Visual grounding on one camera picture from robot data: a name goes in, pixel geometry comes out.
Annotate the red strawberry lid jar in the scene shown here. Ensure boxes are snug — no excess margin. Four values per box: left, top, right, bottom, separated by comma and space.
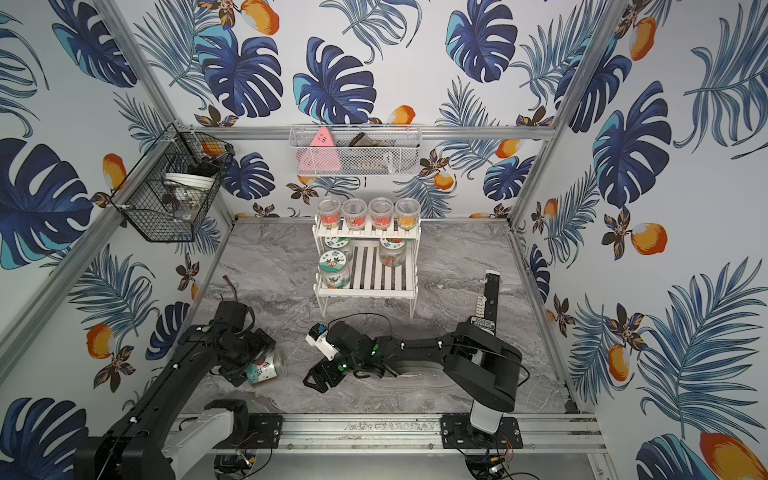
246, 349, 287, 385

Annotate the green white lid jar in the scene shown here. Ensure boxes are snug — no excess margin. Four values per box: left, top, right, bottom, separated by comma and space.
318, 250, 350, 289

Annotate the green lid seed jar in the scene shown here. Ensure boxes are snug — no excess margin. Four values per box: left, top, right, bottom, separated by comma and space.
323, 237, 354, 260

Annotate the red label lid jar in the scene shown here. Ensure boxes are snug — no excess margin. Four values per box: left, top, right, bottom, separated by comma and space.
379, 238, 407, 268

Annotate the clear seed container red label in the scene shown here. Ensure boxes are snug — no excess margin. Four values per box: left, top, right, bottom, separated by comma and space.
368, 197, 394, 230

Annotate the clear seed container orange label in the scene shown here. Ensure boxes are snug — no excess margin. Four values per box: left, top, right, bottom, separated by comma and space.
395, 198, 421, 231

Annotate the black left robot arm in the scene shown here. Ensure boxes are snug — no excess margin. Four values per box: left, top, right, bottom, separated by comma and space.
74, 300, 275, 479

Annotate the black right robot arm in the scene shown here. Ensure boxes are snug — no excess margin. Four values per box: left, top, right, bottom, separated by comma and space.
303, 320, 525, 436

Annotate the white slatted wooden shelf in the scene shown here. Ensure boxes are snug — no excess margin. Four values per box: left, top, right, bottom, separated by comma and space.
312, 217, 422, 317

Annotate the black remote-like tool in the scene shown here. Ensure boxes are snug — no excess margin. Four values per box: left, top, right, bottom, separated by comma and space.
469, 270, 500, 335

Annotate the pink triangular packet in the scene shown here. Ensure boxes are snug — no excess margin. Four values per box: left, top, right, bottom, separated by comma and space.
297, 127, 342, 175

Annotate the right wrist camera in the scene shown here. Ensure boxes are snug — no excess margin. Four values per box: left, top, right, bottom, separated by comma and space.
305, 323, 337, 361

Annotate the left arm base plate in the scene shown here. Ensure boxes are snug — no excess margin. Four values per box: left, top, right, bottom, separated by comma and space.
204, 399, 284, 450

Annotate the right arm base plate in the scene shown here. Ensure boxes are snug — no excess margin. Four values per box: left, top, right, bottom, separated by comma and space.
439, 413, 523, 451

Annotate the black wire basket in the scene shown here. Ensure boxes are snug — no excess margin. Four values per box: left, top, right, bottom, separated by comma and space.
110, 124, 234, 243

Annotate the white bowl in wire basket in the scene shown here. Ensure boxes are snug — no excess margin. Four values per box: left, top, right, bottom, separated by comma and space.
164, 173, 214, 190

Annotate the white mesh wall basket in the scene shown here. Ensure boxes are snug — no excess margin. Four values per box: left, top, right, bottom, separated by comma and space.
289, 124, 422, 177

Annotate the aluminium front rail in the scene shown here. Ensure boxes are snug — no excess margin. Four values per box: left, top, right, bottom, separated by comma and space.
167, 412, 607, 455

